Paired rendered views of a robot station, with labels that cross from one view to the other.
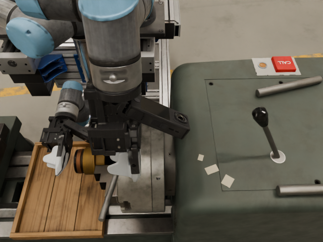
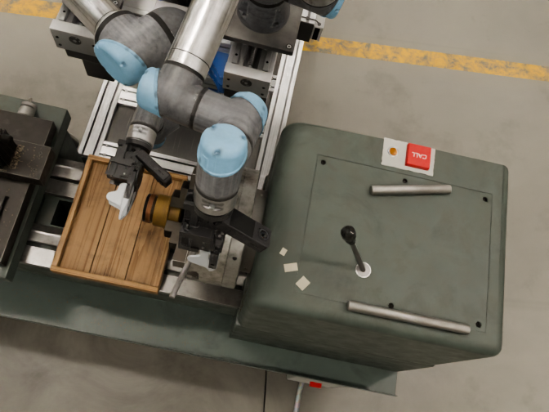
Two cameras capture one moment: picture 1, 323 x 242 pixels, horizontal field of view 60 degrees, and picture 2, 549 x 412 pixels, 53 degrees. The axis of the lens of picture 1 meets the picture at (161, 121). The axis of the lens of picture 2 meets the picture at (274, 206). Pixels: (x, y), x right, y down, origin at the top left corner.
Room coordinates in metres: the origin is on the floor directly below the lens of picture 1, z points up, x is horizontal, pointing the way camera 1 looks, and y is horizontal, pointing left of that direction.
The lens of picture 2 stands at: (-0.03, 0.01, 2.45)
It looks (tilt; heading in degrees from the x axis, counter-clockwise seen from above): 69 degrees down; 352
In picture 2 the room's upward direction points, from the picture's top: 21 degrees clockwise
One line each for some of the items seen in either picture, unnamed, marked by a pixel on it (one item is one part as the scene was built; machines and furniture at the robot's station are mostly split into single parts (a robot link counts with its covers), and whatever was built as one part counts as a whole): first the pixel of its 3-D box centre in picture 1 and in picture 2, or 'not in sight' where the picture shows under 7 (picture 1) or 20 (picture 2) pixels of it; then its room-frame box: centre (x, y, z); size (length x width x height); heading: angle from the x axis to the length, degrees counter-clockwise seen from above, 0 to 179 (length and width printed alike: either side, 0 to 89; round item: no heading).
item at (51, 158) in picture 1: (52, 159); (118, 199); (0.40, 0.33, 1.09); 0.09 x 0.06 x 0.03; 0
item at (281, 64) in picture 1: (283, 65); (417, 157); (0.64, -0.38, 1.26); 0.06 x 0.06 x 0.02; 1
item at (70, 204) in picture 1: (66, 186); (122, 222); (0.40, 0.35, 0.89); 0.36 x 0.30 x 0.04; 1
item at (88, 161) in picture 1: (92, 161); (163, 211); (0.40, 0.22, 1.08); 0.09 x 0.09 x 0.09; 1
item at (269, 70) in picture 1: (272, 72); (404, 161); (0.63, -0.35, 1.23); 0.13 x 0.08 x 0.06; 91
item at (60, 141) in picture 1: (61, 145); (131, 184); (0.44, 0.31, 1.10); 0.09 x 0.02 x 0.05; 0
